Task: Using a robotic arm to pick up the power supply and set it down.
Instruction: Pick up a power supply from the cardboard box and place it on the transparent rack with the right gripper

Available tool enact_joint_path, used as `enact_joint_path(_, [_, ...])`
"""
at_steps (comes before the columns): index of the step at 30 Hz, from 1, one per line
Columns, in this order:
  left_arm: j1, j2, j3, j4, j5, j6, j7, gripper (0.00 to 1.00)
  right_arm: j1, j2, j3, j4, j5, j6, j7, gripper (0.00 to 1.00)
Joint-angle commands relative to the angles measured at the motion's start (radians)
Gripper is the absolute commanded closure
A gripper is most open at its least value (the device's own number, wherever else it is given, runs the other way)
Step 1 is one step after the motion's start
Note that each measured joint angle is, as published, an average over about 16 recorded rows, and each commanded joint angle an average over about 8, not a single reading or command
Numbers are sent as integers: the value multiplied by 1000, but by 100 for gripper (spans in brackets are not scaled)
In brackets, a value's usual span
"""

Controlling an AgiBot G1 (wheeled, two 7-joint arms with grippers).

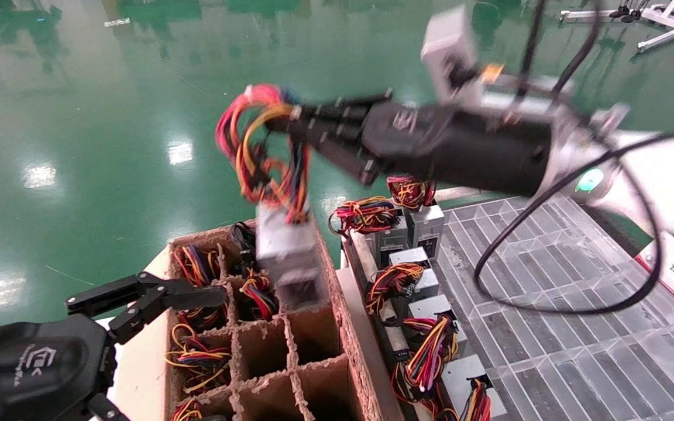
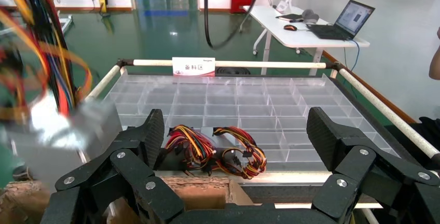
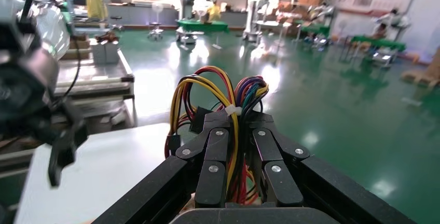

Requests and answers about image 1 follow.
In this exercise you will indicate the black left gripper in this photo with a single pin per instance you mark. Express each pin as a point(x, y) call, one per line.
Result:
point(27, 368)

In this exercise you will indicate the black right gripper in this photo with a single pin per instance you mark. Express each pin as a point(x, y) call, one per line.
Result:
point(466, 149)

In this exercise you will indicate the brown cardboard divider box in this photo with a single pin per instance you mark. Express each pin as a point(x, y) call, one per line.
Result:
point(313, 386)

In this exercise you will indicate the white floor litter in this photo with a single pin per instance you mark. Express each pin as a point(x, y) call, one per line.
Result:
point(117, 23)

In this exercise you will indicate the clear plastic divider tray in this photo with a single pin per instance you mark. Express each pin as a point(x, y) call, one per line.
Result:
point(577, 362)

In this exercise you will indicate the white metal floor stand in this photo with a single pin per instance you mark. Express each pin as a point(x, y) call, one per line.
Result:
point(659, 14)

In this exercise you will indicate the white cart frame pipe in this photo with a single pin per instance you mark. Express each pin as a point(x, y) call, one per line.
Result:
point(451, 193)
point(359, 251)

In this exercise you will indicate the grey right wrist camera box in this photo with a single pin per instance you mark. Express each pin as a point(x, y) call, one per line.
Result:
point(448, 41)

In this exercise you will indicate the black cart edge rail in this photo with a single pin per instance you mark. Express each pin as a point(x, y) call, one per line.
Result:
point(618, 225)

